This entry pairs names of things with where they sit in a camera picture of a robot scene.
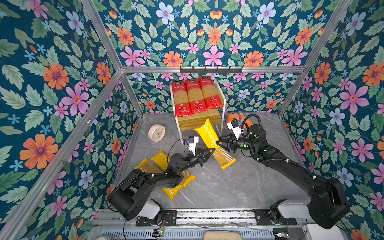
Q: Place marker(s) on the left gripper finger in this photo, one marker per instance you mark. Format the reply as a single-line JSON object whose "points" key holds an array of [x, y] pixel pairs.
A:
{"points": [[204, 157], [205, 150]]}

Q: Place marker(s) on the red spaghetti bag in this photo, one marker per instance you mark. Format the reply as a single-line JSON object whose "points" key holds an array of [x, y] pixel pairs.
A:
{"points": [[181, 100], [210, 93], [196, 98]]}

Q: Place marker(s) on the orange fish plush toy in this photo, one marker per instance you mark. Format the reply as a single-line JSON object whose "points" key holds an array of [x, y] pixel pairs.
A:
{"points": [[240, 117]]}

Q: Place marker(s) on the pink round alarm clock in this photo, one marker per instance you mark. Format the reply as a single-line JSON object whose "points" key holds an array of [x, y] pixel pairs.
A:
{"points": [[156, 133]]}

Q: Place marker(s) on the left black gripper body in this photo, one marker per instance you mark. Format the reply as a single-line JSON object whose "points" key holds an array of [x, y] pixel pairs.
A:
{"points": [[190, 162]]}

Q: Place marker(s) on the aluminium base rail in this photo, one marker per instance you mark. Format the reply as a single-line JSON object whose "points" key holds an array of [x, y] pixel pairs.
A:
{"points": [[201, 217]]}

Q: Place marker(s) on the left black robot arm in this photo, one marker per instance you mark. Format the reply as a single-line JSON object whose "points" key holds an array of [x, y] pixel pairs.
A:
{"points": [[131, 196]]}

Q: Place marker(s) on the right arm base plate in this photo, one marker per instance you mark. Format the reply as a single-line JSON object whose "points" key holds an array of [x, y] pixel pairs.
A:
{"points": [[265, 217]]}

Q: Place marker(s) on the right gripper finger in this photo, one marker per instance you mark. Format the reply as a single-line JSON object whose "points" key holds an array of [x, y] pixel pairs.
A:
{"points": [[230, 147], [225, 138]]}

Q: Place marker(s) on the black wall hook rail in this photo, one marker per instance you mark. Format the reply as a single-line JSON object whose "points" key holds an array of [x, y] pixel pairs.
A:
{"points": [[211, 70]]}

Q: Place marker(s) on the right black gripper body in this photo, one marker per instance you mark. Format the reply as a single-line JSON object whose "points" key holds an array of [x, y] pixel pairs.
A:
{"points": [[245, 144]]}

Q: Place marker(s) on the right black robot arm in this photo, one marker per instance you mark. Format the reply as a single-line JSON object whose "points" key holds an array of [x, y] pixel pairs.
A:
{"points": [[328, 203]]}

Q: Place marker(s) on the white box bottom right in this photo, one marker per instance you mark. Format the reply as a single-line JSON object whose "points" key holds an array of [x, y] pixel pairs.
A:
{"points": [[315, 232]]}

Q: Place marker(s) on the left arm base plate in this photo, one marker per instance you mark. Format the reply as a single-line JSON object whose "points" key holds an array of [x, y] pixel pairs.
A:
{"points": [[163, 218]]}

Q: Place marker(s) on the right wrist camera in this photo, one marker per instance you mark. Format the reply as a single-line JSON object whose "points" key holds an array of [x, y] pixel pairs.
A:
{"points": [[236, 128]]}

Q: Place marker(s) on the yellow pasta bag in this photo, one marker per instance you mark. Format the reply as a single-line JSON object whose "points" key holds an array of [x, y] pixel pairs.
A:
{"points": [[209, 137], [161, 160], [147, 166]]}

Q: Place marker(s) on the yellow wooden two-tier shelf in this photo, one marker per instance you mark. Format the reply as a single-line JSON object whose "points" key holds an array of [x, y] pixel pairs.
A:
{"points": [[216, 117]]}

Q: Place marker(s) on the beige padded object bottom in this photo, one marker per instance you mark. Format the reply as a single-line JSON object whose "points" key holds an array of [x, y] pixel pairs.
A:
{"points": [[221, 235]]}

